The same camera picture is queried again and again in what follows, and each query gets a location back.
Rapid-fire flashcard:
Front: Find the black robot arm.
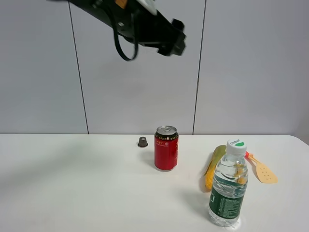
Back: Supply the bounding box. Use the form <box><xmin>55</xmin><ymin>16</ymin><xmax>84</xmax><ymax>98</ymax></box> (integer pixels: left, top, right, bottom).
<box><xmin>71</xmin><ymin>0</ymin><xmax>186</xmax><ymax>61</ymax></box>

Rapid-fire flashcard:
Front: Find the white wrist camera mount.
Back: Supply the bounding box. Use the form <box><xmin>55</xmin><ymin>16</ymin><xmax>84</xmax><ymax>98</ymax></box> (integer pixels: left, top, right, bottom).
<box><xmin>137</xmin><ymin>0</ymin><xmax>157</xmax><ymax>15</ymax></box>

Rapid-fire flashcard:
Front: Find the toy spatula red handle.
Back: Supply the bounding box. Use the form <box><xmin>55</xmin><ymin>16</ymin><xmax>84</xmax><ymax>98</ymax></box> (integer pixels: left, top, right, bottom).
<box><xmin>245</xmin><ymin>151</ymin><xmax>278</xmax><ymax>184</ymax></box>

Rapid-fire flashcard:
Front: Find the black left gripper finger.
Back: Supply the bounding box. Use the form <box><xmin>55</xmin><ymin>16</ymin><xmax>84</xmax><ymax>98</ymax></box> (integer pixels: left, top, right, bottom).
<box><xmin>171</xmin><ymin>18</ymin><xmax>186</xmax><ymax>46</ymax></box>

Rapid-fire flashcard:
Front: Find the yellow corn cob with husk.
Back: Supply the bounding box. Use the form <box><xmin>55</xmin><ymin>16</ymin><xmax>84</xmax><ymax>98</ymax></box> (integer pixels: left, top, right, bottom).
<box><xmin>204</xmin><ymin>145</ymin><xmax>226</xmax><ymax>191</ymax></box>

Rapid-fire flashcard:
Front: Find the clear water bottle green label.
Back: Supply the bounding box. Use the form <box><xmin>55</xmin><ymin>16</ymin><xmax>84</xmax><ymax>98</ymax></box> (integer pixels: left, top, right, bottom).
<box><xmin>209</xmin><ymin>139</ymin><xmax>248</xmax><ymax>227</ymax></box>

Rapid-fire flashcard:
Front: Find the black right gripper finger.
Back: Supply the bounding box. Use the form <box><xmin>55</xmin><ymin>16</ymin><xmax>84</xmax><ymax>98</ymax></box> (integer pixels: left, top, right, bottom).
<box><xmin>158</xmin><ymin>43</ymin><xmax>186</xmax><ymax>56</ymax></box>

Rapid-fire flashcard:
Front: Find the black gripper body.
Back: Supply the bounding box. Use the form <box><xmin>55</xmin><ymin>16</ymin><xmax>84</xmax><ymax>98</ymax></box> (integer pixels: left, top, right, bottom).
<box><xmin>113</xmin><ymin>4</ymin><xmax>177</xmax><ymax>49</ymax></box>

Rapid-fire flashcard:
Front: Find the red soda can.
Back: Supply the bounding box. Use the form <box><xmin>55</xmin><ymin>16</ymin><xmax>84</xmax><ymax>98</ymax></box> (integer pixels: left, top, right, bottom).
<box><xmin>154</xmin><ymin>126</ymin><xmax>179</xmax><ymax>171</ymax></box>

